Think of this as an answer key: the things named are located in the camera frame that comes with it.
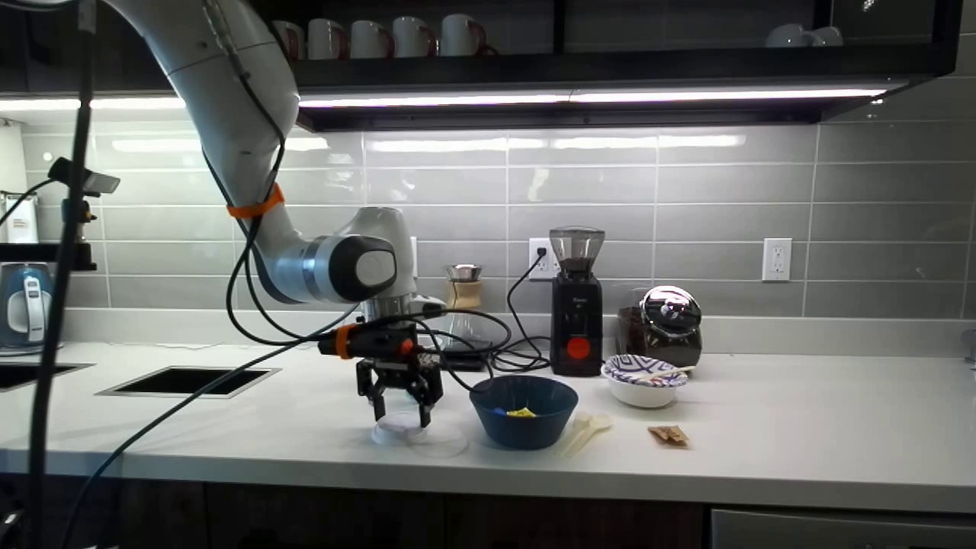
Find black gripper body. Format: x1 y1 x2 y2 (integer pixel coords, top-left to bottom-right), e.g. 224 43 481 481
349 322 442 399

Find white plastic cup lid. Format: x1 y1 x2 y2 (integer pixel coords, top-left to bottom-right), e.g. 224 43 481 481
375 409 428 441

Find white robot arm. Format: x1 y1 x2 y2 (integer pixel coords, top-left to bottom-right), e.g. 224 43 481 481
107 0 442 426

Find black small scale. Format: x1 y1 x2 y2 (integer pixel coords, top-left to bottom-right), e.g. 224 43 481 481
440 347 489 372

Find glass pour-over carafe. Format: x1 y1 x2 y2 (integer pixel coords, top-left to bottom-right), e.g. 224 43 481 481
447 262 481 347

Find yellow packet in bowl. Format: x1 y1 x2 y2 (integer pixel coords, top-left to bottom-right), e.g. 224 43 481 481
502 409 538 422

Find dark blue bowl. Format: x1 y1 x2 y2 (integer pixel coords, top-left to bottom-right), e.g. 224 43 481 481
470 376 579 448

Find pale wooden stirrers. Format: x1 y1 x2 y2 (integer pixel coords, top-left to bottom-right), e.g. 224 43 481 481
568 418 613 452

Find black coffee grinder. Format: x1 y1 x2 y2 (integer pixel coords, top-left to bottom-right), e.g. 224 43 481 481
548 228 603 376

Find white patterned bowl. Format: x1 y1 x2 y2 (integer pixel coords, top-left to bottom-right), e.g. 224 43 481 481
600 355 689 409

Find brown packet on counter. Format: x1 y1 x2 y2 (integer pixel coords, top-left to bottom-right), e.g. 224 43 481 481
645 426 689 448

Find chrome round kettle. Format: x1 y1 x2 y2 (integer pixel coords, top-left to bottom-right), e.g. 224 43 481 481
615 285 701 367

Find white mug on shelf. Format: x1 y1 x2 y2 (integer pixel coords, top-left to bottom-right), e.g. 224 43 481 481
307 19 343 60
391 14 436 59
270 19 306 60
440 13 489 59
349 19 393 60

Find blue white electric kettle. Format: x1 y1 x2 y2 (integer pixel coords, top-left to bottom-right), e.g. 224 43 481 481
0 262 53 355

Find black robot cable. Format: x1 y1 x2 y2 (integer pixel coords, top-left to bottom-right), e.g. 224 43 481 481
59 0 511 549

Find black grinder power cord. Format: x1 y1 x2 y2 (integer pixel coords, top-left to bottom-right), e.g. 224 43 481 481
489 240 556 376

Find black wall shelf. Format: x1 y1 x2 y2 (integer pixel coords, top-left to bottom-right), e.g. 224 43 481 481
250 0 966 130

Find black camera on stand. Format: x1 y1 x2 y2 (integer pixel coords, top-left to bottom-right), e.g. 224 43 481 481
23 0 101 549

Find white wall outlet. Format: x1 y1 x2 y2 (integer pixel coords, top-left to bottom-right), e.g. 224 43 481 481
759 237 794 285

